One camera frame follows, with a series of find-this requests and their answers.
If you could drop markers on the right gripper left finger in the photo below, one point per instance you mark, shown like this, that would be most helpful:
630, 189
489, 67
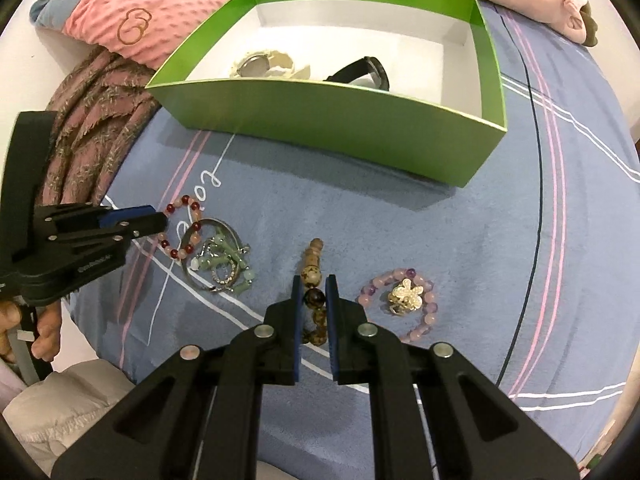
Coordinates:
197, 415

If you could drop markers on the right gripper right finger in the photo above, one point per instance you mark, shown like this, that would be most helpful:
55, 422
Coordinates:
434, 415

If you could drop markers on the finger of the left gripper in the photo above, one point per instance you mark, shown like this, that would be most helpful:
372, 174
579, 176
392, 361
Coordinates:
142, 227
112, 217

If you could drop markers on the gold flower brooch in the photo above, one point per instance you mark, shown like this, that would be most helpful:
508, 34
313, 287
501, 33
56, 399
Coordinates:
405, 297

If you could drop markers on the cream white wristwatch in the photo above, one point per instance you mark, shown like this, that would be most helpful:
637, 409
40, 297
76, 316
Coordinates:
269, 64

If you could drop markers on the black fitness band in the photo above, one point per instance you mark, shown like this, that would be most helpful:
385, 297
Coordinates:
368, 66

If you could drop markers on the silver metal bangle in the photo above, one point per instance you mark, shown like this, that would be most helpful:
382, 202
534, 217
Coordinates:
215, 259

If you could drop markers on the pink woven fringed scarf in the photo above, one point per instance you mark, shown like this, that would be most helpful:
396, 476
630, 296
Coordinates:
101, 109

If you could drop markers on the blue striped bed sheet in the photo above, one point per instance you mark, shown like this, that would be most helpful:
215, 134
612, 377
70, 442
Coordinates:
535, 263

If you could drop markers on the pink dotted bear blanket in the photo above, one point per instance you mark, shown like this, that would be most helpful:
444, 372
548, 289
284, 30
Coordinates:
145, 31

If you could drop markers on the green cardboard box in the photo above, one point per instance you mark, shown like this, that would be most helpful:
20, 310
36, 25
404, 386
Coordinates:
408, 84

